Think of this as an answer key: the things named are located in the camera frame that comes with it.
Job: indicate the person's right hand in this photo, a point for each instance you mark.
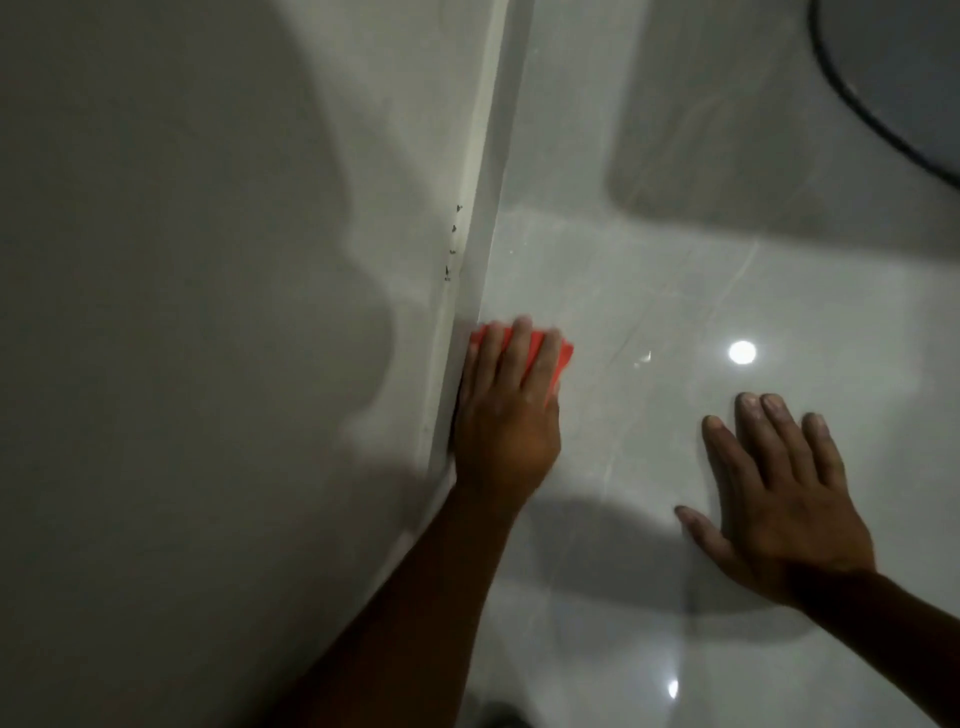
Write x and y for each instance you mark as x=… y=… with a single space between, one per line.
x=787 y=517

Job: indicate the person's left hand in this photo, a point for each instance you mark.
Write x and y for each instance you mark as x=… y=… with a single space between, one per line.
x=506 y=442

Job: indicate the person's left middle finger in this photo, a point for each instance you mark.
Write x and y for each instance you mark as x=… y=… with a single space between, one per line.
x=516 y=352

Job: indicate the person's right thumb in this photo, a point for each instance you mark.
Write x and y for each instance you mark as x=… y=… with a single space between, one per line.
x=701 y=534

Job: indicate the person's right little finger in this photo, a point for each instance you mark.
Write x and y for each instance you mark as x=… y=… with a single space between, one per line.
x=825 y=450

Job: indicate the person's right middle finger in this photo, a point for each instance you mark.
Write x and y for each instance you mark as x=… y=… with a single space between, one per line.
x=756 y=435

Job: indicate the orange cleaning cloth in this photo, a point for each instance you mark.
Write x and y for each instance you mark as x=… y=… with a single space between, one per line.
x=565 y=358

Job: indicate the person's left forearm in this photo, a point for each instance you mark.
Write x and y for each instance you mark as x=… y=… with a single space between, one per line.
x=409 y=622

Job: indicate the person's right forearm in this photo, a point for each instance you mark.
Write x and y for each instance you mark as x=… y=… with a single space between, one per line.
x=892 y=637

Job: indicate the white baseboard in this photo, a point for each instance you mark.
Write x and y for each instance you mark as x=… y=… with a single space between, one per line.
x=480 y=225

